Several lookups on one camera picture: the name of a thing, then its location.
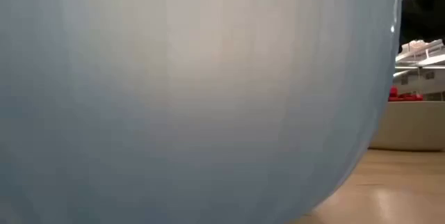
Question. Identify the translucent blue bowl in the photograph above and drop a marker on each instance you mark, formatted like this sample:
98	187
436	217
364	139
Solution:
174	112

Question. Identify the white shelf unit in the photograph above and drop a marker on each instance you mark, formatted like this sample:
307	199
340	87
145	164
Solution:
424	51

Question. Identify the red object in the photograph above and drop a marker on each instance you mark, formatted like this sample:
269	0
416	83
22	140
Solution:
405	97

